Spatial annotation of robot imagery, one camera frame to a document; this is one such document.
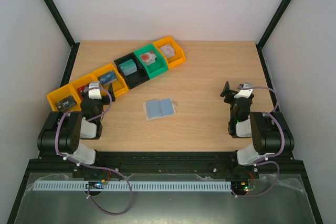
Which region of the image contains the beige card holder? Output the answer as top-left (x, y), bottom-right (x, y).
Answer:
top-left (142, 98), bottom-right (176, 121)

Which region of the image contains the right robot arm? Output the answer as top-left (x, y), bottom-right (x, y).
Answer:
top-left (220, 81), bottom-right (295, 178)

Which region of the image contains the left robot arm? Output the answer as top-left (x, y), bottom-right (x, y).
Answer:
top-left (37, 82), bottom-right (116, 166)

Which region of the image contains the blue card stack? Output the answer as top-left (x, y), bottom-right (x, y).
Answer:
top-left (98, 71), bottom-right (118, 86)

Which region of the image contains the black VIP card stack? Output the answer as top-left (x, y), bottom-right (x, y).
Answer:
top-left (56, 95), bottom-right (77, 112)

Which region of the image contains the red circle card stack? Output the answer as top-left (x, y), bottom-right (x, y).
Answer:
top-left (140, 51), bottom-right (156, 66)

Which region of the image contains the white patterned card stack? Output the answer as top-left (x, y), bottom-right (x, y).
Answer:
top-left (159, 44), bottom-right (175, 58)

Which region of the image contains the yellow bin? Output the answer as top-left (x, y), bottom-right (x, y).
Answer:
top-left (153, 36), bottom-right (186, 69)
top-left (46, 84), bottom-right (81, 112)
top-left (93, 63), bottom-right (129, 97)
top-left (70, 74), bottom-right (98, 99)

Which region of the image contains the yellow bin far left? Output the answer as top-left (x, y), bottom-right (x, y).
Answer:
top-left (46, 84), bottom-right (81, 112)

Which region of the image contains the black bin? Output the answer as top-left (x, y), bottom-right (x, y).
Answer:
top-left (114, 52), bottom-right (150, 89)

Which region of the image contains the green bin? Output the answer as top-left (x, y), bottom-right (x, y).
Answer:
top-left (134, 44), bottom-right (169, 79)

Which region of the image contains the yellow bin far right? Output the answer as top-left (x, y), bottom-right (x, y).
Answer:
top-left (153, 36), bottom-right (186, 69)

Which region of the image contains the left black frame post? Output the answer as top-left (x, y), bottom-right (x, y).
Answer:
top-left (27, 0), bottom-right (79, 49)

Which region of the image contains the black frame post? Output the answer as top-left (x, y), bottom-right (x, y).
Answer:
top-left (27, 0), bottom-right (79, 49)
top-left (256, 0), bottom-right (309, 49)

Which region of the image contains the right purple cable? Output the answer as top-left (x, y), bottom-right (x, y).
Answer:
top-left (230, 86), bottom-right (287, 199)

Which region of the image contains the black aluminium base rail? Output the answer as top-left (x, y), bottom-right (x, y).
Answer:
top-left (26, 151), bottom-right (308, 180)

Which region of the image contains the white slotted cable duct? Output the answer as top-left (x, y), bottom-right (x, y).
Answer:
top-left (33, 180), bottom-right (232, 192)

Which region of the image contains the right black frame post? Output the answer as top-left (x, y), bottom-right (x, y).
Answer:
top-left (256, 0), bottom-right (309, 49)

